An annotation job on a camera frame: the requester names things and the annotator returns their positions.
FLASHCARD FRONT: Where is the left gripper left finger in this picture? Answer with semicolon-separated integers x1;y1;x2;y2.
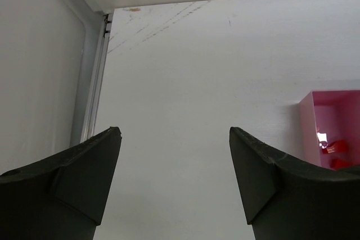
1;127;122;239

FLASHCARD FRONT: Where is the red lego brick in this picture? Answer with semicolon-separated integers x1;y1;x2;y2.
330;159;354;170

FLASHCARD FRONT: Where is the left aluminium rail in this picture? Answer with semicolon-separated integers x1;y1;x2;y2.
70;0;114;146

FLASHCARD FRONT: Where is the pink container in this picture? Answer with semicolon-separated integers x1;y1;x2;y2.
299;90;359;170

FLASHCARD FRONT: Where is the red lego with orange top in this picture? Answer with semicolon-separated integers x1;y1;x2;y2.
322;140;348;154

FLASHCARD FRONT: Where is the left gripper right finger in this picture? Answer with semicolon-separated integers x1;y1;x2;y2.
229;127;359;239

